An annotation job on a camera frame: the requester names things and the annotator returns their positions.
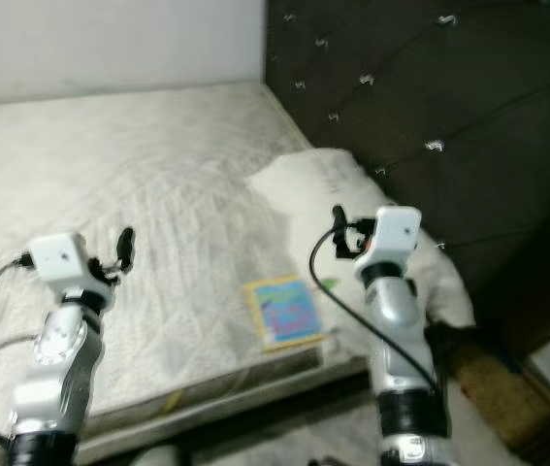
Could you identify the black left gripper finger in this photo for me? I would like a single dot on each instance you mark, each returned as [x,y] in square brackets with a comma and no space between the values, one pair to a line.
[126,249]

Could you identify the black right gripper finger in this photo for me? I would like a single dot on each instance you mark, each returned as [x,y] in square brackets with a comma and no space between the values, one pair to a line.
[339,231]

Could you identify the white printed pillow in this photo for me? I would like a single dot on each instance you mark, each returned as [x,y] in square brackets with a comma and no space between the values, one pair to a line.
[313,189]

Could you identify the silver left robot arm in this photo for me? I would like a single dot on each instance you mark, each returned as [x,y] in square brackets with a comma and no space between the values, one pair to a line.
[56,359]

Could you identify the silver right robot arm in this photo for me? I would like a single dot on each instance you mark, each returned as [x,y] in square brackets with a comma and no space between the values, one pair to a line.
[396,320]

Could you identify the white quilted mattress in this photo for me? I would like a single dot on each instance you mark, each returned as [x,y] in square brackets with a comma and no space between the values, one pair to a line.
[139,165]

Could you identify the colourful children's book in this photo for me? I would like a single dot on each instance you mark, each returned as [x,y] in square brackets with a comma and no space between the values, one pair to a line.
[284,311]

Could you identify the dark bed base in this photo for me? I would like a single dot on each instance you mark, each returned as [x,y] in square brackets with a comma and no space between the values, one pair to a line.
[342,386]

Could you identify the dark tufted bed headboard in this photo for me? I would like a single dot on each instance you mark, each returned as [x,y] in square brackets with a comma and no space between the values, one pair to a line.
[459,87]

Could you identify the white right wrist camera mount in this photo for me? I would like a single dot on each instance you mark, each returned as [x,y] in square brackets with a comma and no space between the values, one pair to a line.
[398,231]

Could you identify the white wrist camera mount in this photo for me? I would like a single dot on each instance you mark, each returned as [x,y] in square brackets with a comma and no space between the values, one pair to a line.
[59,257]
[398,231]

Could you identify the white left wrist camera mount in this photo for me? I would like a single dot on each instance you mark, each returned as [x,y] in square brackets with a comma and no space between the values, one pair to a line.
[59,257]

